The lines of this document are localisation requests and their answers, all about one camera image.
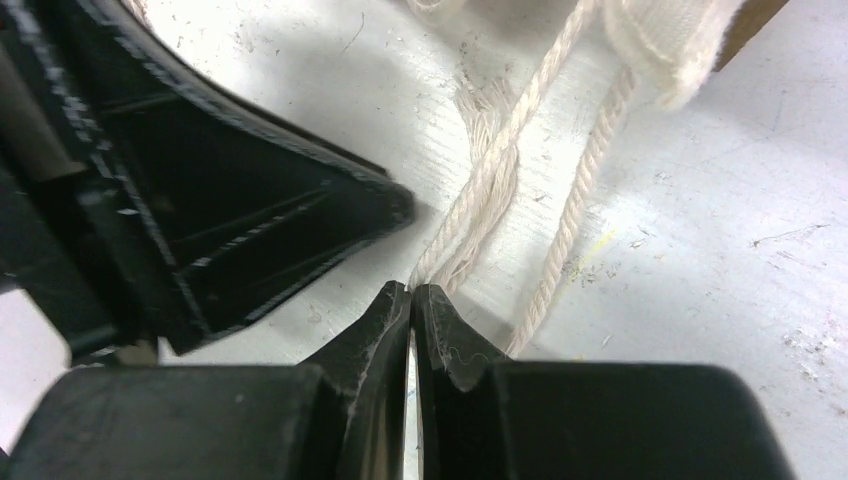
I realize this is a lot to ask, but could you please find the orange patterned bed cushion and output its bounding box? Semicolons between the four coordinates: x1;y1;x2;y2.
404;0;747;111

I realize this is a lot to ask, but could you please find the wooden pet bed frame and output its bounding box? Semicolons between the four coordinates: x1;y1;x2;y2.
712;0;788;72

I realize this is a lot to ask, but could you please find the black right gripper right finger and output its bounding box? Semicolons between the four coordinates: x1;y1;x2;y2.
411;285;793;479

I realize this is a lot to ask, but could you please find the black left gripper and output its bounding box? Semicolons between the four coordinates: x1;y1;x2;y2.
1;1;416;367

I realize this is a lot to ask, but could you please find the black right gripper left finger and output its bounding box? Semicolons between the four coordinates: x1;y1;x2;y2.
3;281;411;479

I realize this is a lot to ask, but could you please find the cream cushion tie string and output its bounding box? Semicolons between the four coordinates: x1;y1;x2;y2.
407;0;637;359

